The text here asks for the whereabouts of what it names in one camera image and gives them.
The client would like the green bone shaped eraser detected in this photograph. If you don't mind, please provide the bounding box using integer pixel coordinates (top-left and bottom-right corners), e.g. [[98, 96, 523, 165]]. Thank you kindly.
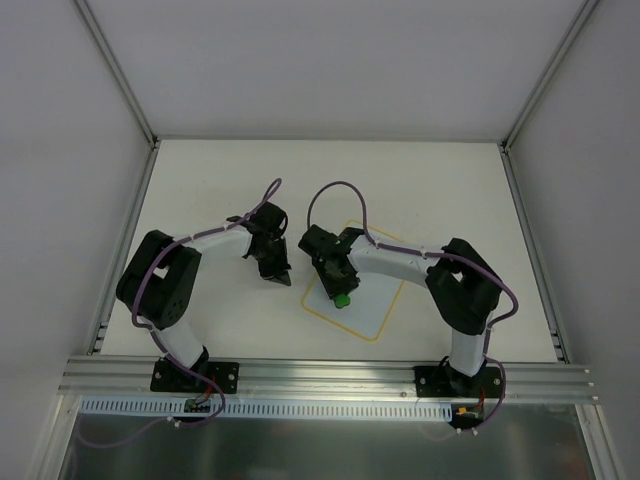
[[333, 294, 351, 309]]

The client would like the yellow framed whiteboard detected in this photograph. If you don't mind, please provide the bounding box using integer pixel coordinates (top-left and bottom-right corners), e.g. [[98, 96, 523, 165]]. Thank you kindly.
[[300, 218, 404, 344]]

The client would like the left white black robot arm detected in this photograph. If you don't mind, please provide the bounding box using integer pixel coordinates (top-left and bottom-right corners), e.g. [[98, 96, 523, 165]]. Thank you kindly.
[[116, 201, 291, 391]]

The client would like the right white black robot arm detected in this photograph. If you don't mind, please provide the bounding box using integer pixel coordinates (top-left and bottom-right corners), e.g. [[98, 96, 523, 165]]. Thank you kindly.
[[298, 224, 501, 396]]

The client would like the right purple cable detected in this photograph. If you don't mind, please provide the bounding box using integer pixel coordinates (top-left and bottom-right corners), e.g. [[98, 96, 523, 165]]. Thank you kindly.
[[307, 180, 520, 441]]

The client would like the purple cable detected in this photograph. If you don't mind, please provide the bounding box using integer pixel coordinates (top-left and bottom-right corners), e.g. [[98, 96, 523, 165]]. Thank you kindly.
[[74, 178, 283, 448], [307, 180, 520, 441]]

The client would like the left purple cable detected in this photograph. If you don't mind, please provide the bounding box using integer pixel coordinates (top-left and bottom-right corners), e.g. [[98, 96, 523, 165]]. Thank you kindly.
[[74, 178, 283, 448]]

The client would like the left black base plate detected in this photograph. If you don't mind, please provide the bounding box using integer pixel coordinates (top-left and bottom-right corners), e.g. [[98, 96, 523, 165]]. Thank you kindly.
[[150, 358, 239, 394]]

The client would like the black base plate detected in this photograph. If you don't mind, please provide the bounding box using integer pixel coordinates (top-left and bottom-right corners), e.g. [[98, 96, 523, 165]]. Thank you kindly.
[[150, 358, 239, 394], [413, 357, 505, 399]]

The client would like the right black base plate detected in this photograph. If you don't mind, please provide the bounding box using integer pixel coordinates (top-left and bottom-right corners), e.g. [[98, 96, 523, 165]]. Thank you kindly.
[[413, 357, 505, 399]]

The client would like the aluminium mounting rail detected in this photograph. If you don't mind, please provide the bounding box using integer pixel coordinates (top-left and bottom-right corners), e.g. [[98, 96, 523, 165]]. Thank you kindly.
[[58, 355, 599, 404]]

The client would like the white slotted cable duct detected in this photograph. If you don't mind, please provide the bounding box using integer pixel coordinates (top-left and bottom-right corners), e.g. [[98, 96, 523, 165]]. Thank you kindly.
[[78, 396, 453, 423]]

